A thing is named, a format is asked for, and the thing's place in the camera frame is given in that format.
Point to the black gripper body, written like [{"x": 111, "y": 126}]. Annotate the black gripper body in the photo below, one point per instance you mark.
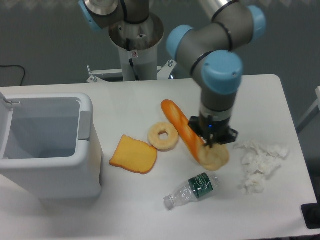
[{"x": 214, "y": 122}]

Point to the round twisted bread roll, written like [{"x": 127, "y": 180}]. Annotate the round twisted bread roll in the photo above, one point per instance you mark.
[{"x": 212, "y": 159}]

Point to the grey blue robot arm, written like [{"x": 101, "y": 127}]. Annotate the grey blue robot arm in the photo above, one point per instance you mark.
[{"x": 206, "y": 54}]

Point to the long orange baguette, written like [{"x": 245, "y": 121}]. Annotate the long orange baguette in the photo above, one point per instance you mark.
[{"x": 181, "y": 123}]

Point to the clear plastic bottle green label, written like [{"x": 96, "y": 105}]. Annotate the clear plastic bottle green label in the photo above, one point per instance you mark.
[{"x": 192, "y": 190}]

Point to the crumpled white tissue paper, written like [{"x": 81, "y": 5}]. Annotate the crumpled white tissue paper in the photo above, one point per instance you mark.
[{"x": 259, "y": 163}]

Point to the yellow toast slice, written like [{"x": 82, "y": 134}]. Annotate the yellow toast slice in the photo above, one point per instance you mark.
[{"x": 134, "y": 156}]

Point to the white furniture leg right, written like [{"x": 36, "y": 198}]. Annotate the white furniture leg right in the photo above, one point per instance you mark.
[{"x": 310, "y": 114}]

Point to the black device at table edge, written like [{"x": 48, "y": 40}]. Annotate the black device at table edge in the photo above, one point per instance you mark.
[{"x": 311, "y": 215}]

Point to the white plastic trash bin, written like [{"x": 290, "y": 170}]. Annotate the white plastic trash bin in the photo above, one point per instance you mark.
[{"x": 49, "y": 145}]

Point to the ring-shaped bagel bread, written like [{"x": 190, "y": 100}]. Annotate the ring-shaped bagel bread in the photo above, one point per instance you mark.
[{"x": 163, "y": 136}]

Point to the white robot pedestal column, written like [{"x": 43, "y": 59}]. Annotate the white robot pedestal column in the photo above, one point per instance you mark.
[{"x": 137, "y": 46}]

